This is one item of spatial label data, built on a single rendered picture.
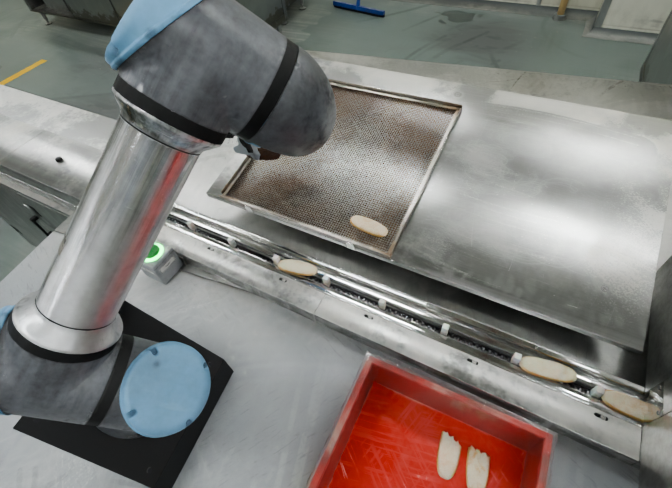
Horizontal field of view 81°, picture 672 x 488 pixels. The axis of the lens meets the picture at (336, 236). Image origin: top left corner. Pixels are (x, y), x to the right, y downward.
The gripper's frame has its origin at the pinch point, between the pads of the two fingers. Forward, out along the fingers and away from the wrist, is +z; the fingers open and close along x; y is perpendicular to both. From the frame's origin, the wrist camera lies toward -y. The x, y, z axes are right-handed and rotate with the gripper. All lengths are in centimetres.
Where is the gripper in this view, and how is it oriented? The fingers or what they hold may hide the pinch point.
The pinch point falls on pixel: (260, 150)
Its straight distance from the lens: 108.7
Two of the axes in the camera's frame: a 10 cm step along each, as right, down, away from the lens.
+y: -9.7, -0.4, 2.3
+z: 1.8, 4.9, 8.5
